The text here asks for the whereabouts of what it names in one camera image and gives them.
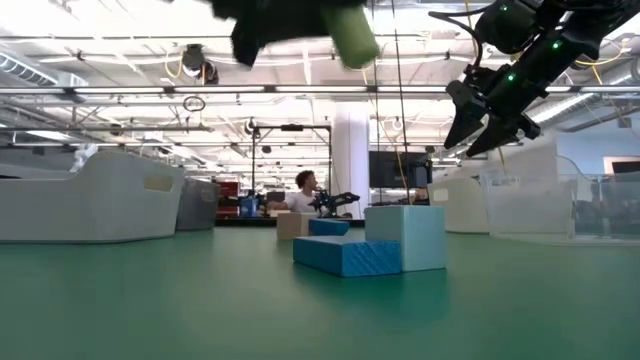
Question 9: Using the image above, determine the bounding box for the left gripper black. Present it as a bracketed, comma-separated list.
[209, 0, 370, 69]

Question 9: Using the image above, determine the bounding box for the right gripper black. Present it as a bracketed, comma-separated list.
[442, 63, 550, 159]

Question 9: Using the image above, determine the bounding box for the yellow-green cylinder block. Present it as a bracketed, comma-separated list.
[321, 3, 382, 71]

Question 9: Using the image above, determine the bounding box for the light teal cube block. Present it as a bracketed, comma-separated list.
[364, 204, 447, 274]

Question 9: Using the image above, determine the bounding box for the beige block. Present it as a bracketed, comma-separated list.
[276, 212, 319, 241]

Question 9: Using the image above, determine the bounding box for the small dark blue block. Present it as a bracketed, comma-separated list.
[308, 218, 351, 238]

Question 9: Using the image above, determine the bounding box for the white plastic bin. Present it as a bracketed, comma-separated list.
[427, 175, 494, 235]
[0, 150, 186, 245]

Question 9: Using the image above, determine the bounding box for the clear plastic bin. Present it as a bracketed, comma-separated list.
[479, 154, 640, 246]

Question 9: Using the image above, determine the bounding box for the black computer monitor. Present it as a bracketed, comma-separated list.
[368, 150, 434, 190]

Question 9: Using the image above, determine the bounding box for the white building column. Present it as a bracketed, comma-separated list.
[331, 102, 371, 220]

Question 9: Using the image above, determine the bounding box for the red tool cabinet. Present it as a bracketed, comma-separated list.
[216, 180, 241, 220]

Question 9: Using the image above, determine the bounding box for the dark translucent plastic bin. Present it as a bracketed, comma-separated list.
[174, 177, 221, 232]

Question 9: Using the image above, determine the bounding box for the blue container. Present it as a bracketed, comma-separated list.
[239, 197, 260, 219]

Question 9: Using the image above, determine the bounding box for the person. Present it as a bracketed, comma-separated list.
[266, 169, 322, 215]

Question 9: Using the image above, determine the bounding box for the black background table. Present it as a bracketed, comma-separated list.
[214, 216, 366, 229]

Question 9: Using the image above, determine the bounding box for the white crumpled object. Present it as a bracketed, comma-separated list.
[69, 143, 100, 174]

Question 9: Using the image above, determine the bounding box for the yellow hanging cable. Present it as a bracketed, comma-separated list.
[463, 0, 507, 167]

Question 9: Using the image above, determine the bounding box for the black ceiling cable reel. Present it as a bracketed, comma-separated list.
[180, 43, 220, 86]

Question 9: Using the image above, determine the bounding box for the long ceiling light rail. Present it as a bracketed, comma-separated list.
[0, 83, 640, 97]

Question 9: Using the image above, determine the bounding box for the black hanging cable loop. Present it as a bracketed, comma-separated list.
[182, 94, 207, 114]

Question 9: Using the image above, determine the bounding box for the black background gantry frame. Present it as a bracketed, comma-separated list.
[251, 123, 333, 219]

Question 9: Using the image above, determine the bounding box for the thin yellow cable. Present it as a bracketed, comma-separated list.
[395, 149, 415, 206]

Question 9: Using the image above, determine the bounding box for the silver ventilation duct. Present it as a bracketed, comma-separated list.
[524, 69, 640, 139]
[0, 49, 89, 90]

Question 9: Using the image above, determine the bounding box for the dark wall screen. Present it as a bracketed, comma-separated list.
[603, 156, 640, 176]

